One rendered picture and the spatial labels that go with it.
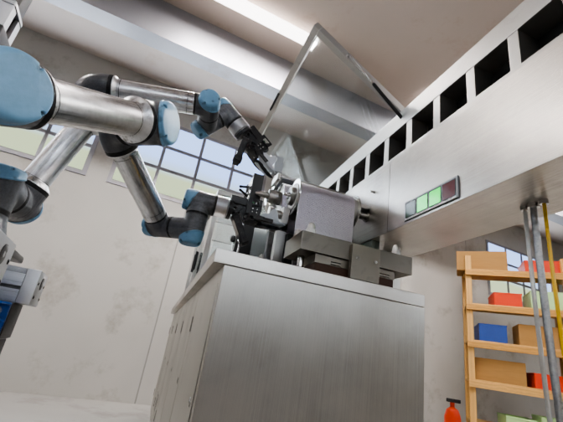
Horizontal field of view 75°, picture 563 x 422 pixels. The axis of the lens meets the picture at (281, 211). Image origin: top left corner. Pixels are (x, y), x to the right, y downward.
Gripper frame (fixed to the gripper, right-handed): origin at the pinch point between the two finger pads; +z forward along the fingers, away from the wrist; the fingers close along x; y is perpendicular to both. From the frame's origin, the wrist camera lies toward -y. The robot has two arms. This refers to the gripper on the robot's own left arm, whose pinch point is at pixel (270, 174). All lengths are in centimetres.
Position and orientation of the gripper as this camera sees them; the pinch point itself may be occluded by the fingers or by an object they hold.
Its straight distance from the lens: 144.9
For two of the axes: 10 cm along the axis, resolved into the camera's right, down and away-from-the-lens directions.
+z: 6.2, 7.8, -0.5
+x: -3.1, 3.1, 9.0
